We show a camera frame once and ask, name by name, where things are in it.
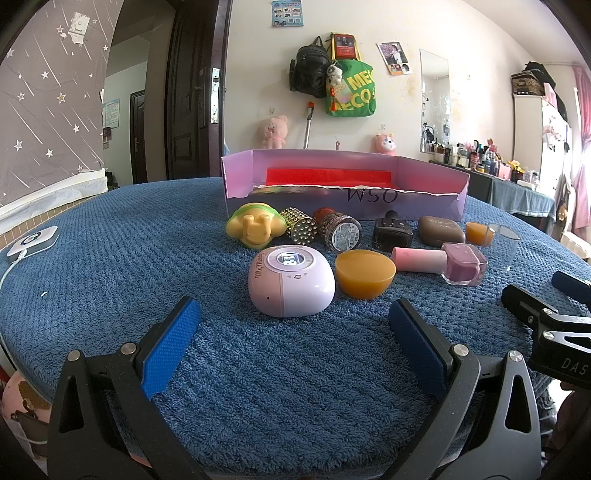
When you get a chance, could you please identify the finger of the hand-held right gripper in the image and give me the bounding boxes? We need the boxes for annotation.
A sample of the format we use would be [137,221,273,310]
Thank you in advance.
[551,271,591,301]
[501,284,561,342]

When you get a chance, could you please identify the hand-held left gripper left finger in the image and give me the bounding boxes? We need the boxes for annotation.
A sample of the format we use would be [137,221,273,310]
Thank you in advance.
[46,296,213,480]

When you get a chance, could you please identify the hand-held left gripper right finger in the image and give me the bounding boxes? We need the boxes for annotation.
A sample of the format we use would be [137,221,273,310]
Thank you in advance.
[388,296,542,480]

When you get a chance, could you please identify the pink nail polish bottle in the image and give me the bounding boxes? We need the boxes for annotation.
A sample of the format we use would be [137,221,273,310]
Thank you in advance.
[392,243,489,286]

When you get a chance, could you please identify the large orange dome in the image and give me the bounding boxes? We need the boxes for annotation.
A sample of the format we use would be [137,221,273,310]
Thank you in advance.
[335,250,397,301]

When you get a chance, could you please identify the small orange cup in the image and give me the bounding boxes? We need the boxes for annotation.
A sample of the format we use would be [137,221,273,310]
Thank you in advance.
[465,222,496,246]

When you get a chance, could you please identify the black nail polish bottle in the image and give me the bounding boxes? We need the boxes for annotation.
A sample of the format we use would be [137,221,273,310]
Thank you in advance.
[372,210,414,252]

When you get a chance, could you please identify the brown compact case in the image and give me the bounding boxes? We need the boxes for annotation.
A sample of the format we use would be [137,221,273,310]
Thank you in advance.
[418,215,466,247]

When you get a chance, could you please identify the lilac rounded device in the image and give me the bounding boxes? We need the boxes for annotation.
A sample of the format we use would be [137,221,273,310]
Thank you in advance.
[248,244,336,318]

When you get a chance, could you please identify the red-capped glitter bottle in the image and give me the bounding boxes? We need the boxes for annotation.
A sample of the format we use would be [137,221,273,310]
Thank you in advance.
[313,207,363,252]

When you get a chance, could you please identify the purple cardboard box red bottom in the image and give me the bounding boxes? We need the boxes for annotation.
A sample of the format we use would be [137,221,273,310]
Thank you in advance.
[221,148,471,221]

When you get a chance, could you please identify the yellow green toy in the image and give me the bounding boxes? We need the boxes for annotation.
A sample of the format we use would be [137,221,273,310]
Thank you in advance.
[225,202,288,250]

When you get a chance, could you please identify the gold studded cylinder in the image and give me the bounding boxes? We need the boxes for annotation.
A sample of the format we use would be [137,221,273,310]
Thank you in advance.
[279,207,319,246]

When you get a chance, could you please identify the white stool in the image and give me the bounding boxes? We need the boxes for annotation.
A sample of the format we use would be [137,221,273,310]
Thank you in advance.
[561,231,591,260]

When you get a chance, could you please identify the clear glass cup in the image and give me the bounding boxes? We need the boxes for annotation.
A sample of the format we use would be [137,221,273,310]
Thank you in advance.
[485,224,521,271]

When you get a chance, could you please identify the table with blue cloth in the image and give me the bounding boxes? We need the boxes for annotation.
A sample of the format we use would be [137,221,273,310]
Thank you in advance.
[429,159,557,227]

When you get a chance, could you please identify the pink curtain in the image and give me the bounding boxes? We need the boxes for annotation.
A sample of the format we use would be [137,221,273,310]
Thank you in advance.
[570,65,591,232]

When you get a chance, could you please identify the row of cosmetic bottles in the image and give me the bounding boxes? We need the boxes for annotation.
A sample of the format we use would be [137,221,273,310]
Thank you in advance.
[427,138,541,185]

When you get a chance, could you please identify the white cabinet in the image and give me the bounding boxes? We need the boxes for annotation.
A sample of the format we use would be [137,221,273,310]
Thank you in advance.
[512,92,573,185]

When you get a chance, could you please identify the pink printed cloth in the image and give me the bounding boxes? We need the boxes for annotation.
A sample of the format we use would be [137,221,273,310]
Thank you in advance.
[0,369,52,462]

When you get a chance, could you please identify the pink plush toy orange ears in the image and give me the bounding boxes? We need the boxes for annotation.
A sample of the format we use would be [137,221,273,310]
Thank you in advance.
[372,132,398,155]

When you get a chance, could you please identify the dark bag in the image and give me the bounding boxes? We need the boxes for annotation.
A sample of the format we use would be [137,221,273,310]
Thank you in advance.
[510,61,557,97]

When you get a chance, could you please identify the dark hallway door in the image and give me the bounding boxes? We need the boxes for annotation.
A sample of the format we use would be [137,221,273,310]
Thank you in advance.
[130,90,149,184]

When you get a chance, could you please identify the pale pink plush toy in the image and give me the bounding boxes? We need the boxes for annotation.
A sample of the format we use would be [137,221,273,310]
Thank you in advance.
[257,115,290,149]

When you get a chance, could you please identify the dark wooden door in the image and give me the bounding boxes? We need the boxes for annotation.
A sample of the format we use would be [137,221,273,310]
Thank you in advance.
[165,0,232,178]

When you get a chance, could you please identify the green tote bag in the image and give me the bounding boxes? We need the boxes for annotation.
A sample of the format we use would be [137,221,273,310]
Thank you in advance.
[325,58,377,118]

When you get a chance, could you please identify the black backpack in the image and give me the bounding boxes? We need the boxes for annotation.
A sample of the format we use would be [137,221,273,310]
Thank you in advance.
[289,36,331,99]

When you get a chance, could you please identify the red hanging bag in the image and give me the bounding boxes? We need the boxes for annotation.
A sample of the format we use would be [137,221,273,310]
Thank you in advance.
[330,32,360,61]

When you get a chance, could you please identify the wall mirror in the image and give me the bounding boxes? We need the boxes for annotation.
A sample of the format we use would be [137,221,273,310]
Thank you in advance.
[419,49,451,154]

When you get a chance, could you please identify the silver mop handle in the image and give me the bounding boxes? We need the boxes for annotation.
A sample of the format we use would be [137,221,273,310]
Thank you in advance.
[302,102,315,149]

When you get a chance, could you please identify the wall photo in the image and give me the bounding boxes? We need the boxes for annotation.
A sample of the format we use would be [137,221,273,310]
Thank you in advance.
[377,41,413,76]

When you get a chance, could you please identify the blue wall poster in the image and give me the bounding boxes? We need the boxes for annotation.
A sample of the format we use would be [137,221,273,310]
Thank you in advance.
[270,0,304,27]

